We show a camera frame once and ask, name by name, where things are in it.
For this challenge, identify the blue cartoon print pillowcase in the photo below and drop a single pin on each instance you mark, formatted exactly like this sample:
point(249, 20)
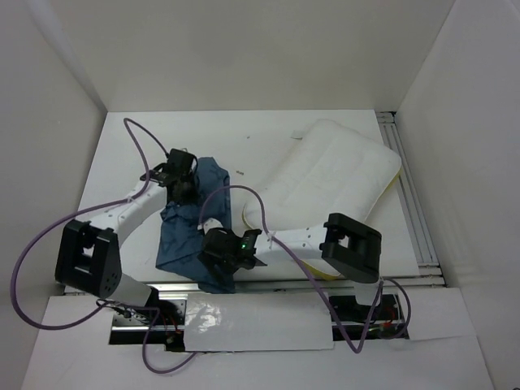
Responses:
point(181, 242)

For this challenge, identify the white pillow yellow edge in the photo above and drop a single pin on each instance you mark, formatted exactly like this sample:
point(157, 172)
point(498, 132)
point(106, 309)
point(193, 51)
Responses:
point(332, 169)

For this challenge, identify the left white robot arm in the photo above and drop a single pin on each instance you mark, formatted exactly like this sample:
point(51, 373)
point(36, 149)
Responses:
point(89, 254)

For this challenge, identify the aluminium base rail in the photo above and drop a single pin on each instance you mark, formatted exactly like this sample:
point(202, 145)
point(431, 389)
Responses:
point(388, 319)

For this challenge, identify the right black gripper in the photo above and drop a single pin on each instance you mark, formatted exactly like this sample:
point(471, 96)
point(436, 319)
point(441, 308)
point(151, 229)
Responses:
point(210, 261)

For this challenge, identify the aluminium side rail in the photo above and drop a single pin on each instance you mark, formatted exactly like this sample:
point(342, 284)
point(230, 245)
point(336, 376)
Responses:
point(415, 218)

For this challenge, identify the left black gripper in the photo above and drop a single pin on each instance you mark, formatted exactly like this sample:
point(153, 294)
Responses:
point(192, 196)

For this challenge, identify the white cover plate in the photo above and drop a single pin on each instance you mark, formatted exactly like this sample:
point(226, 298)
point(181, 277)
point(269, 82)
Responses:
point(278, 321)

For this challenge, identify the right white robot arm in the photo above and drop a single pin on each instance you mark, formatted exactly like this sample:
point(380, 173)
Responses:
point(342, 245)

